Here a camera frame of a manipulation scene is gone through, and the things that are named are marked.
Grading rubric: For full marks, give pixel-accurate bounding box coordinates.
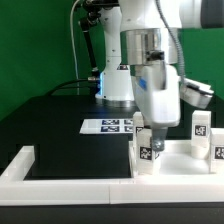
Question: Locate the white U-shaped obstacle fence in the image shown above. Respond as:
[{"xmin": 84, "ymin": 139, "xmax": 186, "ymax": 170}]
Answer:
[{"xmin": 0, "ymin": 146, "xmax": 224, "ymax": 206}]

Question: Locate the white square tabletop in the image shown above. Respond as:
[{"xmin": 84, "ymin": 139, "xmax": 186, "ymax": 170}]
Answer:
[{"xmin": 127, "ymin": 139, "xmax": 224, "ymax": 185}]

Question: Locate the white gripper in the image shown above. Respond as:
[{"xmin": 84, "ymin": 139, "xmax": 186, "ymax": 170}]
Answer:
[{"xmin": 132, "ymin": 64, "xmax": 180, "ymax": 152}]

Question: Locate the white fiducial marker sheet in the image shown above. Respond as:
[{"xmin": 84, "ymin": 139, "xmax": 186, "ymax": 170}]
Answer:
[{"xmin": 79, "ymin": 118, "xmax": 133, "ymax": 134}]

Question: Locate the black cable bundle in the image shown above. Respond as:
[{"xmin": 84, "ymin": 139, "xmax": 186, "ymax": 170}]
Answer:
[{"xmin": 44, "ymin": 78, "xmax": 101, "ymax": 98}]

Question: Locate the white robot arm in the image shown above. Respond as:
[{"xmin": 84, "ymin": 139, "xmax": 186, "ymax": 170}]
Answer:
[{"xmin": 96, "ymin": 0, "xmax": 224, "ymax": 151}]

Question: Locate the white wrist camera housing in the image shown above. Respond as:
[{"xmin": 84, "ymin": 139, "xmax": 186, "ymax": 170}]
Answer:
[{"xmin": 180, "ymin": 79, "xmax": 214, "ymax": 109}]

